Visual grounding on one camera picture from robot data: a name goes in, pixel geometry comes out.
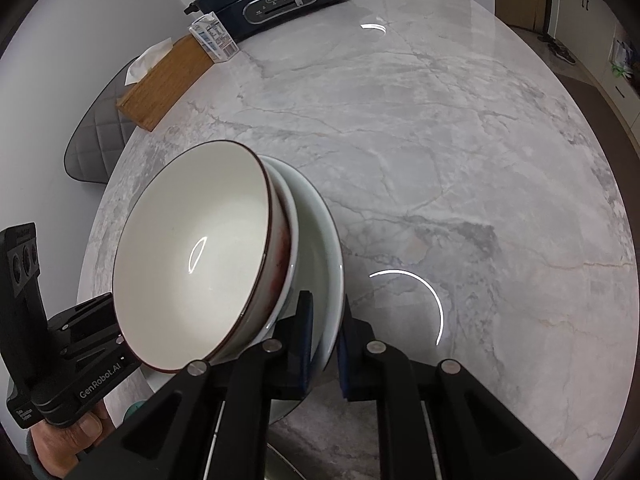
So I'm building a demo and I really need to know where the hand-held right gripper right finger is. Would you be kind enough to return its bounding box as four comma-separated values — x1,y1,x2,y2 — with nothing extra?
337,296,576,480

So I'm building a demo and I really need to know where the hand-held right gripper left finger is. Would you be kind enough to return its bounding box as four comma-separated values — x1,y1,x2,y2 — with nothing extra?
75,290,316,480

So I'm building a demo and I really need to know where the cream bowl with dark rim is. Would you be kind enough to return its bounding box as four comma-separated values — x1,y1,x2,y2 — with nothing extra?
111,140,293,373

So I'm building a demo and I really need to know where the person's left hand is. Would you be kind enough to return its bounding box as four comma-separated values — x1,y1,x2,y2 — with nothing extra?
27,400,113,480

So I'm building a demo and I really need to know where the grey quilted chair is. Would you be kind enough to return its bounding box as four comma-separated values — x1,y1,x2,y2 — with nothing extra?
64,57,138,183

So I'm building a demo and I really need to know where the wooden tissue box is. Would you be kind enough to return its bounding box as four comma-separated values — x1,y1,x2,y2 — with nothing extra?
116,35,216,132

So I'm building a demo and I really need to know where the white tissue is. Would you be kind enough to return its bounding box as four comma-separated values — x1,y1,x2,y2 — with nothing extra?
125,38,174,86

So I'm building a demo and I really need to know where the white and blue carton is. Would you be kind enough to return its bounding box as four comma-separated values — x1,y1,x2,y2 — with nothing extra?
188,11,238,64

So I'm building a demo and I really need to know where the white bag with green print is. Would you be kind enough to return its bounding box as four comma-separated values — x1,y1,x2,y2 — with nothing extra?
611,37,640,81

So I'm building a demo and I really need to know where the white cabinet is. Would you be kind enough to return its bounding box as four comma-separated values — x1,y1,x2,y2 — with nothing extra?
547,0,640,126

